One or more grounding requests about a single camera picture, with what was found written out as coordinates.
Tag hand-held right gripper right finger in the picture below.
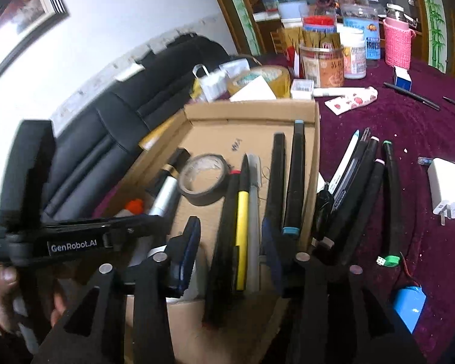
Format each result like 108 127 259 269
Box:
261 217 427 364

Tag white card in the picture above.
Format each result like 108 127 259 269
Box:
229 75 278 102

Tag red box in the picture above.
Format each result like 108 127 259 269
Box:
286 45 301 79

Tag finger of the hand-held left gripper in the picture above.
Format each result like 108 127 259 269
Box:
105 214 170 251

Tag black tape roll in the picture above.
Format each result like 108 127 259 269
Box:
177 153 230 207

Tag blue white small box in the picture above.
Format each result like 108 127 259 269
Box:
393 66 413 92

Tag pink knitted bottle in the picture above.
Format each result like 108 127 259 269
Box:
383 3 418 69

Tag blue battery pack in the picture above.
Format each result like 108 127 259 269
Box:
376 251 428 335

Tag yellow black marker pen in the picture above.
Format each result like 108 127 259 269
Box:
233 154 250 293

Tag blue transparent pen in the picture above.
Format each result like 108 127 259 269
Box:
418 156 455 168

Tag purple tablecloth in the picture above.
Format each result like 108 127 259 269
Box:
250 54 455 364

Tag brown packing tape roll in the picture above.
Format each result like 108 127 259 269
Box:
227 65 292 99

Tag strawberry print tube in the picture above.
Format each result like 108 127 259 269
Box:
324 86 379 115

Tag black marker blue ends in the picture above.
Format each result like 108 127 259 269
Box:
281 120 307 239

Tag black marker green ends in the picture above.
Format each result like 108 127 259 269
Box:
381 140 401 258

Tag white jar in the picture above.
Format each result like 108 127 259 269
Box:
339 30 368 80

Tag blue label plastic jar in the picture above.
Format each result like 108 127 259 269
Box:
341 4 382 61

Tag cardboard box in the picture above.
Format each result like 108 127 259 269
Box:
96 99 322 364

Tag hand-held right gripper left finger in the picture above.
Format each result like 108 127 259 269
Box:
32 215 201 364

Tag framed picture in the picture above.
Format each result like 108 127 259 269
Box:
0 0 71 97

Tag white paper bag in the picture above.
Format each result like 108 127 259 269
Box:
192 64 229 104

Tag white flat charger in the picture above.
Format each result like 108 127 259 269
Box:
427 158 455 226

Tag person's left hand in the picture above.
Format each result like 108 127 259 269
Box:
0 263 71 336

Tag orange label clear jar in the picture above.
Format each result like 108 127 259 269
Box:
298 43 345 89

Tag bundle of black pens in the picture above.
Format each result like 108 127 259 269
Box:
310 136 380 251

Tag bamboo painting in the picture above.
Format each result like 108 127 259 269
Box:
416 0 447 73
219 0 263 57

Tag black fountain pen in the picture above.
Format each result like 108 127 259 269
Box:
383 82 441 111

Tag red lid patterned jar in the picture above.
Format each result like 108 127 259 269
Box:
302 15 339 46

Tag black leather chair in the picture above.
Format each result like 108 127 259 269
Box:
43 34 260 218

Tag white plastic container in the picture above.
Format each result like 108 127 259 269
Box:
277 1 308 22

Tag thick black marker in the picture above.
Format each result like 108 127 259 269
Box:
265 132 288 236

